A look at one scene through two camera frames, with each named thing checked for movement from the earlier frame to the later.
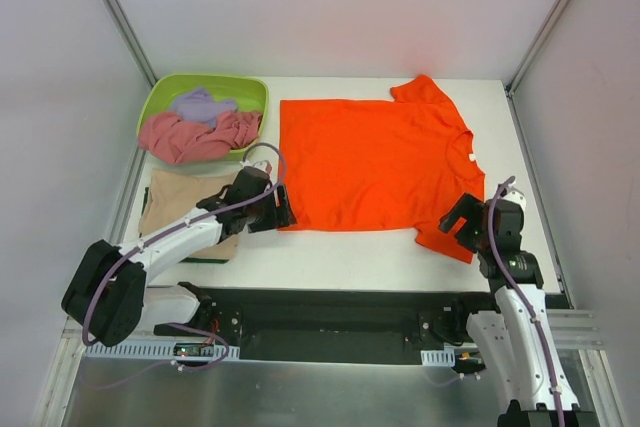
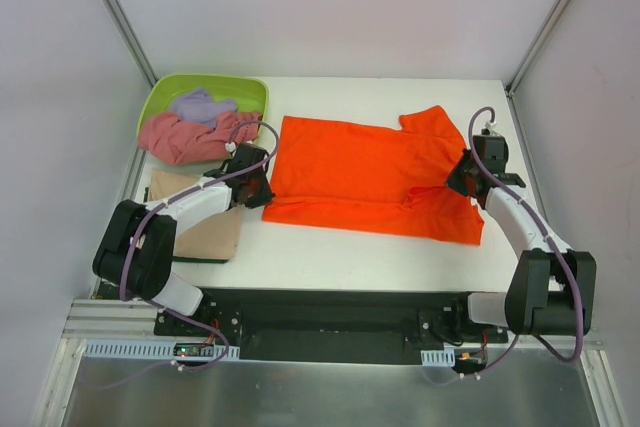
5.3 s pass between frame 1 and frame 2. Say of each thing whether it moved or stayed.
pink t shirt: stayed
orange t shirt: moved
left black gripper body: moved
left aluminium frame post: stayed
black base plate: stayed
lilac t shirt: stayed
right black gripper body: moved
